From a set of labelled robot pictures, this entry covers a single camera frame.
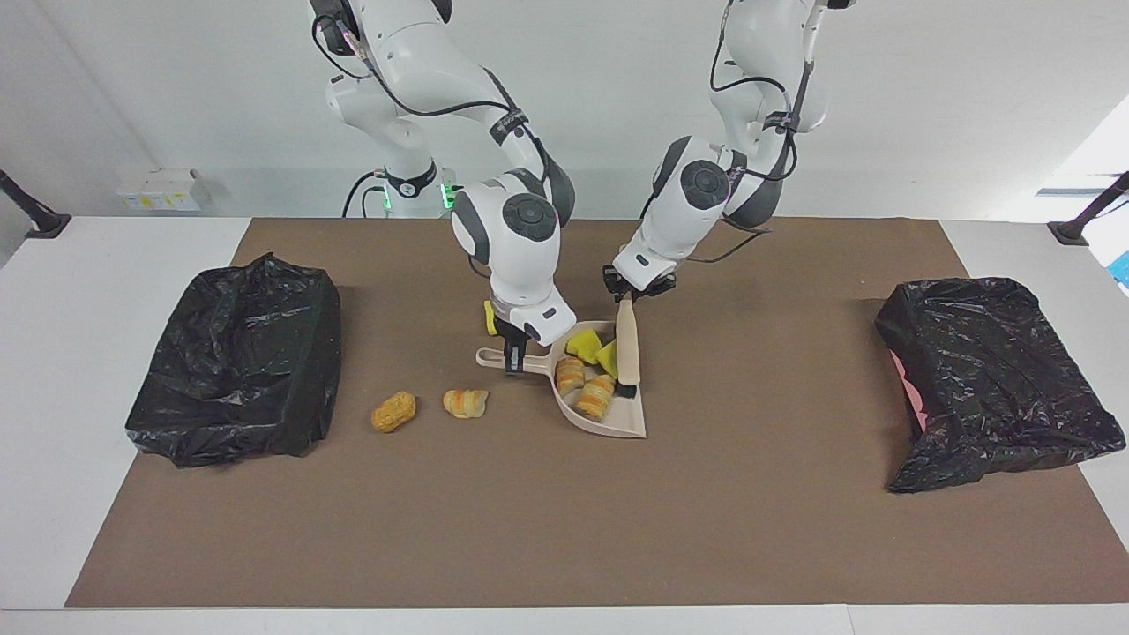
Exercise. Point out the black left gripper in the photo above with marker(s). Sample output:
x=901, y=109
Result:
x=657, y=291

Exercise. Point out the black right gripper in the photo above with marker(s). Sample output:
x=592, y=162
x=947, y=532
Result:
x=507, y=333

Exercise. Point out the yellow sponge piece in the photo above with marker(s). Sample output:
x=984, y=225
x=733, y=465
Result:
x=489, y=319
x=607, y=357
x=582, y=346

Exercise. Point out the striped orange croissant piece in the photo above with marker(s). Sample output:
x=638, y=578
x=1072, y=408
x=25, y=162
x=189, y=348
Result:
x=595, y=397
x=465, y=403
x=570, y=375

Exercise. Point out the beige hand brush black bristles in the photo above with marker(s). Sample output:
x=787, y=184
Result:
x=627, y=344

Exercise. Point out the beige plastic dustpan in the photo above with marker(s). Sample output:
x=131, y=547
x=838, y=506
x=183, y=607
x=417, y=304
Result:
x=622, y=423

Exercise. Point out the brown peanut shaped toy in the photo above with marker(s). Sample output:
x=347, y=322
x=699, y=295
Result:
x=393, y=412

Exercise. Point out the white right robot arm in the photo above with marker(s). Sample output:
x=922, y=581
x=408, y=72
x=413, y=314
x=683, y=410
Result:
x=520, y=256

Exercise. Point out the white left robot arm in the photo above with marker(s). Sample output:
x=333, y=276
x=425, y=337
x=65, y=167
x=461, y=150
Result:
x=706, y=185

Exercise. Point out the black bag lined trash bin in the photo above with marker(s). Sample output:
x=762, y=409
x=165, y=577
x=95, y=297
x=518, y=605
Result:
x=229, y=370
x=997, y=379

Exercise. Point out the brown table mat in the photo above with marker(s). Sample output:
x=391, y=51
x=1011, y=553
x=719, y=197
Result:
x=564, y=547

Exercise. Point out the pink plastic basket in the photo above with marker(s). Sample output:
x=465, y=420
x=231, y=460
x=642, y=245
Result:
x=915, y=407

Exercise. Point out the white box yellow labels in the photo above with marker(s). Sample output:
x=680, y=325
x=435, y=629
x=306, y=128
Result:
x=163, y=190

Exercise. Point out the blue object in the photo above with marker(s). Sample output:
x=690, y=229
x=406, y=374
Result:
x=1123, y=269

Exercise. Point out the black camera stand base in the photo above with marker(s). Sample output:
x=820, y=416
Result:
x=40, y=220
x=1072, y=231

